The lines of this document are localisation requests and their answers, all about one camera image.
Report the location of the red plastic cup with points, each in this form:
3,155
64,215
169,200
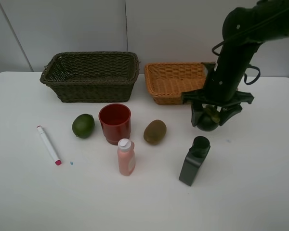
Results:
115,120

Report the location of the orange wicker basket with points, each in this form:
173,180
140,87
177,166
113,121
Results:
166,82

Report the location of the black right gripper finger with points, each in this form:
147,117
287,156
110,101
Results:
227,112
196,113

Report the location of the white marker red cap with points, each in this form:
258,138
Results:
49,145

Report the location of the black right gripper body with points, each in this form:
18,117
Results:
198,96

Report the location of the brown kiwi fruit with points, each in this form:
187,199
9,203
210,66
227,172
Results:
155,132

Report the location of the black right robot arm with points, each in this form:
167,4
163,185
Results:
244,31

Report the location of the green lime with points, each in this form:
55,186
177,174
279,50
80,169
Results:
83,126

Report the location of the dark green black bottle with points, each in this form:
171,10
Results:
194,159

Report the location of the pink lotion bottle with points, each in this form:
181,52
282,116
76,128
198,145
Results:
126,157

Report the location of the dark brown wicker basket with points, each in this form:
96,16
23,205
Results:
92,77

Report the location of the dark mangosteen fruit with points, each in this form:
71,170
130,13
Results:
210,118

